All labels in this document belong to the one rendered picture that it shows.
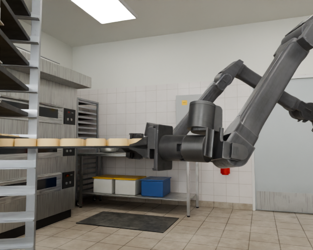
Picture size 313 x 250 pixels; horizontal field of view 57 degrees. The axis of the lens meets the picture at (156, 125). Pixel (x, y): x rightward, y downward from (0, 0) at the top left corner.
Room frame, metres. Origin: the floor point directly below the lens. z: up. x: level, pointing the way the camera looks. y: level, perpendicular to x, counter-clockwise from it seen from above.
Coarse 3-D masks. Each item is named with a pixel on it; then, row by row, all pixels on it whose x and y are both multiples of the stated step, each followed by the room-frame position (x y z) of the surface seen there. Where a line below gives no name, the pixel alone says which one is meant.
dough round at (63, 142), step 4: (60, 140) 0.70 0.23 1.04; (64, 140) 0.68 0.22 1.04; (68, 140) 0.68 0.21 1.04; (72, 140) 0.68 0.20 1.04; (76, 140) 0.69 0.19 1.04; (80, 140) 0.70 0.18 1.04; (60, 144) 0.70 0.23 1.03; (64, 144) 0.68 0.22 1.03; (68, 144) 0.68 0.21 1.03; (72, 144) 0.68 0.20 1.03; (76, 144) 0.69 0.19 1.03; (80, 144) 0.70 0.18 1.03
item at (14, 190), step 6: (0, 186) 1.01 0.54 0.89; (6, 186) 1.02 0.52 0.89; (12, 186) 1.02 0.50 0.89; (18, 186) 1.03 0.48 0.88; (24, 186) 1.03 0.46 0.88; (30, 186) 1.03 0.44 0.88; (0, 192) 1.01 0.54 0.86; (6, 192) 1.02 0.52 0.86; (12, 192) 1.02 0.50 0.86; (18, 192) 1.03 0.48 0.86; (24, 192) 1.03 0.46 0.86; (30, 192) 1.03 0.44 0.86
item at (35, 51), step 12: (36, 0) 1.04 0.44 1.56; (36, 24) 1.04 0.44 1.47; (36, 48) 1.04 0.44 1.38; (36, 60) 1.04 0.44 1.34; (36, 72) 1.04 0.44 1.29; (36, 84) 1.04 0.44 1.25; (36, 96) 1.04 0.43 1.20; (36, 108) 1.04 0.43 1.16; (36, 120) 1.04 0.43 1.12; (36, 132) 1.04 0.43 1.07; (36, 156) 1.04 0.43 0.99; (36, 168) 1.05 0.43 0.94; (36, 180) 1.06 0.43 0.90; (36, 192) 1.06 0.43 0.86
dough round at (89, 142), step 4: (88, 140) 0.70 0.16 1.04; (92, 140) 0.70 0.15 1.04; (96, 140) 0.70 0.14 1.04; (100, 140) 0.70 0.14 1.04; (104, 140) 0.71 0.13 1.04; (88, 144) 0.70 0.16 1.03; (92, 144) 0.70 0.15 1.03; (96, 144) 0.70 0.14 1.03; (100, 144) 0.70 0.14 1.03; (104, 144) 0.71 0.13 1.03
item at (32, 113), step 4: (28, 112) 1.03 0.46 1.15; (32, 112) 1.03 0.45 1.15; (36, 112) 1.04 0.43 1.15; (0, 116) 0.99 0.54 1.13; (4, 116) 0.99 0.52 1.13; (8, 116) 0.99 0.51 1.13; (12, 116) 1.00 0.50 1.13; (16, 116) 1.00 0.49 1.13; (20, 116) 1.00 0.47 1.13; (24, 116) 1.00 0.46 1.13; (28, 116) 1.01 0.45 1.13; (32, 116) 1.03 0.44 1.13; (36, 116) 1.04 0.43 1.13
